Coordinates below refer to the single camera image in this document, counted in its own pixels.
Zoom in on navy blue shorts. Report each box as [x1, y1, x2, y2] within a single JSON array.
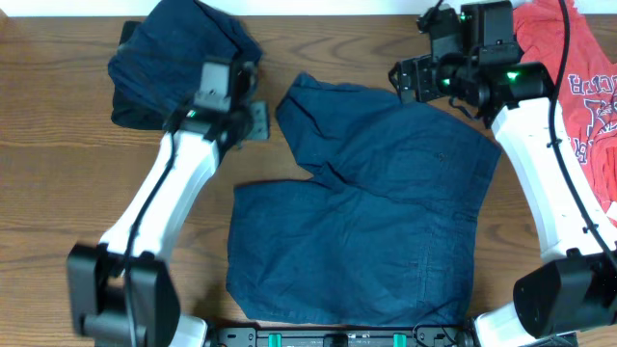
[[108, 0, 262, 111], [226, 73, 500, 327]]

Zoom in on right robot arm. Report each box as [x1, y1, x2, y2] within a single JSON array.
[[415, 1, 616, 346]]

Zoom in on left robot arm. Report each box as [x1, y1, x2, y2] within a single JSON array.
[[67, 57, 420, 346]]

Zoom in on red printed t-shirt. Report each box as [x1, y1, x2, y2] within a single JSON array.
[[514, 0, 616, 223]]

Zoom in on folded navy blue shorts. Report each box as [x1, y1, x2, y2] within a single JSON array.
[[108, 0, 262, 111]]

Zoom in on folded black garment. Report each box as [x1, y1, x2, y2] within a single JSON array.
[[111, 20, 190, 133]]

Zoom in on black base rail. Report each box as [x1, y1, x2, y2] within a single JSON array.
[[209, 326, 475, 347]]

